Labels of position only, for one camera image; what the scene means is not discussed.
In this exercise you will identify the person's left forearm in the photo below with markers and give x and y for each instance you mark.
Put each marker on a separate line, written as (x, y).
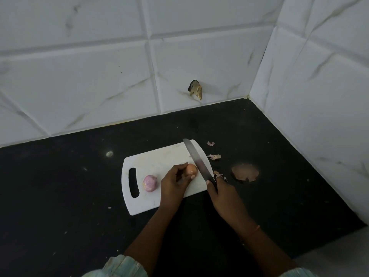
(150, 239)

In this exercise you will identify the person's right forearm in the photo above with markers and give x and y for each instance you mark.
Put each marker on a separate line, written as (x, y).
(271, 253)

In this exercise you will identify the small onion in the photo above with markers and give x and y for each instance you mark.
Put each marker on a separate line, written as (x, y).
(191, 169)
(150, 183)

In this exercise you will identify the pile of onion peels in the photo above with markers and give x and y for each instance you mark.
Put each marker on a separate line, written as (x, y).
(245, 171)

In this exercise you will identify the person's right hand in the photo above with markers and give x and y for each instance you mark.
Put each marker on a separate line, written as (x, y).
(227, 204)

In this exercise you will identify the person's left hand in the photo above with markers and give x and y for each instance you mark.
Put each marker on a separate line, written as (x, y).
(173, 190)

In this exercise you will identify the white plastic cutting board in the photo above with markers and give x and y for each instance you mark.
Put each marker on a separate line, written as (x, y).
(161, 158)

